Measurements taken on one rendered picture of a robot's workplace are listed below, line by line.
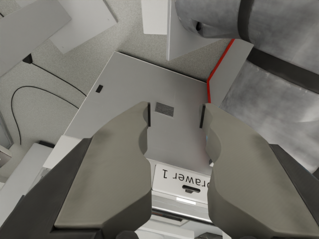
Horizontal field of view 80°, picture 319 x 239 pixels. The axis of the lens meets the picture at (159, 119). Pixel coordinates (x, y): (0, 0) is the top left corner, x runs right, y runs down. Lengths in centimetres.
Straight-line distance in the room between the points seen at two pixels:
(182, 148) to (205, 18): 74
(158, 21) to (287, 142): 39
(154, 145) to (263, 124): 71
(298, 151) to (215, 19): 17
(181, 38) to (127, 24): 106
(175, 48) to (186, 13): 6
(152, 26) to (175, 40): 21
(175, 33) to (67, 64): 145
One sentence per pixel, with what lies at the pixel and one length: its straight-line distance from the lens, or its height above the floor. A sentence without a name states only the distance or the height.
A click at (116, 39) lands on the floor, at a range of 143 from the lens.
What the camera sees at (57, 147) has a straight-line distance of 85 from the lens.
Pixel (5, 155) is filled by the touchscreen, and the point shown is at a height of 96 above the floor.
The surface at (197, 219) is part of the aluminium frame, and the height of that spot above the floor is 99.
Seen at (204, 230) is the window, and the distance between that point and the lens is 86.
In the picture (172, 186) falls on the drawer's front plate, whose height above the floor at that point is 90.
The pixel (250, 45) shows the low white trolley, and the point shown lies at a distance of 102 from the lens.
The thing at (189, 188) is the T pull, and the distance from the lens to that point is 79.
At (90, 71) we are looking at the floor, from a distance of 165.
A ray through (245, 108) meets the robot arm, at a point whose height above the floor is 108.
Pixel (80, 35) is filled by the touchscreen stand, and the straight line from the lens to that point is 148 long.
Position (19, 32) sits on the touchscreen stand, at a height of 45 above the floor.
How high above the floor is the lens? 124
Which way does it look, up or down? 43 degrees down
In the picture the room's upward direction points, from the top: 170 degrees counter-clockwise
